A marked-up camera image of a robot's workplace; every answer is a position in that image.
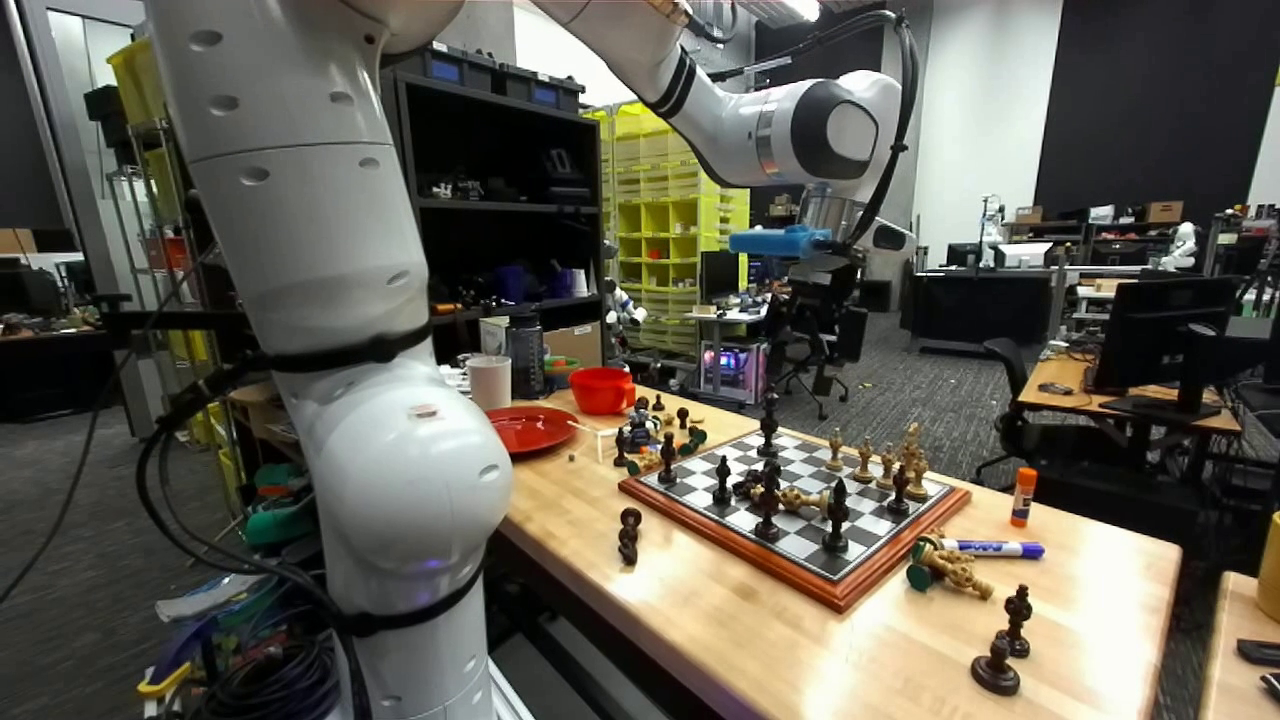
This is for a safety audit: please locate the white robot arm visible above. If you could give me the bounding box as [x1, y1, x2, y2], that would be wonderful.
[142, 0, 513, 720]

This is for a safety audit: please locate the black chess piece lying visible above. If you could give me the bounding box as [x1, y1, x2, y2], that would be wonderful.
[615, 508, 644, 570]

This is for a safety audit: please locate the black bishop chess piece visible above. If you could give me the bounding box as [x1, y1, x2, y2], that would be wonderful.
[752, 458, 780, 540]

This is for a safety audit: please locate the black king chess piece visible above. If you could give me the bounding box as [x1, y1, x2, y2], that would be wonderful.
[824, 480, 846, 558]

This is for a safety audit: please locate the black chess piece on table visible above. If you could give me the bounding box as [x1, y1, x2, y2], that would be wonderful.
[1004, 583, 1030, 659]

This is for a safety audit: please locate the red plastic bowl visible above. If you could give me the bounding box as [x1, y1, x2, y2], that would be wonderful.
[566, 367, 636, 418]

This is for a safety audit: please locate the red plate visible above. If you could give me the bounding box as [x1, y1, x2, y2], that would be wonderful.
[487, 403, 577, 458]

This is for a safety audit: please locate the yellow bin rack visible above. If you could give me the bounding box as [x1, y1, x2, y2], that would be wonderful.
[597, 99, 749, 356]

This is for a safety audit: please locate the white cup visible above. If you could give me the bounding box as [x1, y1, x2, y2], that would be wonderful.
[465, 352, 513, 407]

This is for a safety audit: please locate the black shelving unit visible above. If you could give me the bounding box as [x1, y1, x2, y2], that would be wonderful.
[384, 54, 603, 366]

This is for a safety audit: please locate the wooden framed chessboard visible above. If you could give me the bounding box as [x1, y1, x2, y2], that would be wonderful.
[620, 428, 968, 614]

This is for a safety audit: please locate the blue cap marker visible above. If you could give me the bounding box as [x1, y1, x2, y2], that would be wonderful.
[944, 540, 1044, 561]

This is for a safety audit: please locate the orange glue stick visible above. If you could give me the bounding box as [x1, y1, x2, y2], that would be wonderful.
[1010, 466, 1040, 528]

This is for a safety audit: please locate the black pawn on table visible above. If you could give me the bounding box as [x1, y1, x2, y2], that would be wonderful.
[968, 640, 1021, 695]

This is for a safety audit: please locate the black computer monitor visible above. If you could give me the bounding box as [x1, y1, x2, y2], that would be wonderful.
[1088, 278, 1235, 407]

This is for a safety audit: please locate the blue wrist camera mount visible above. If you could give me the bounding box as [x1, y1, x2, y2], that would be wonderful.
[727, 225, 826, 262]

